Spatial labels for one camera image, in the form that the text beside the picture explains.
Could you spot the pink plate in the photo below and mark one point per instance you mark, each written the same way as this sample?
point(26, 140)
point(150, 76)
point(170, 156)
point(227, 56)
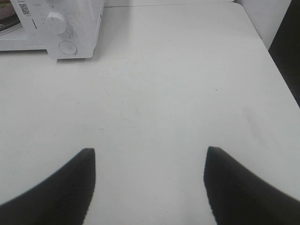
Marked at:
point(6, 10)

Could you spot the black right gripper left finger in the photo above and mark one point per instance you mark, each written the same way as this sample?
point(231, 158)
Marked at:
point(61, 199)

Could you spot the white lower microwave knob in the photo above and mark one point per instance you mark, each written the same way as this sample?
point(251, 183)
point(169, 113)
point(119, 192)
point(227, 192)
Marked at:
point(56, 22)

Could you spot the white microwave oven body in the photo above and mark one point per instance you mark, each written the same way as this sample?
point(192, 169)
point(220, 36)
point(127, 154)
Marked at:
point(84, 19)

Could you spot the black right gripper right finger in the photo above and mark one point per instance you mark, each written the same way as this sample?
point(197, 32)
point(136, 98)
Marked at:
point(238, 197)

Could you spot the round door release button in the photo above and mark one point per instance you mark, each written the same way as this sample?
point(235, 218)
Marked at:
point(67, 47)

